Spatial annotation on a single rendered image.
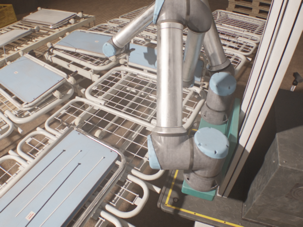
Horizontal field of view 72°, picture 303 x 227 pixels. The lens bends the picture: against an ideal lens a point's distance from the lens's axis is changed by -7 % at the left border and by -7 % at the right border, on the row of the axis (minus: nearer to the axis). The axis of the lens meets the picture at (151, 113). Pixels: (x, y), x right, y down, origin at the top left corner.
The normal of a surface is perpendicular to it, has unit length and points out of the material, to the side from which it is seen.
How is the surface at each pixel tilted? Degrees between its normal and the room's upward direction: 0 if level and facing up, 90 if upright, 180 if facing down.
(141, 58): 90
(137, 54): 90
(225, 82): 5
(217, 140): 5
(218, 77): 5
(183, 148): 28
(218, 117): 70
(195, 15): 90
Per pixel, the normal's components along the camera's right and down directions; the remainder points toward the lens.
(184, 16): 0.00, 0.76
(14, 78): -0.07, -0.67
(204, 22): 0.43, 0.66
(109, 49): -0.36, 0.66
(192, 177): -0.72, 0.14
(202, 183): -0.25, 0.35
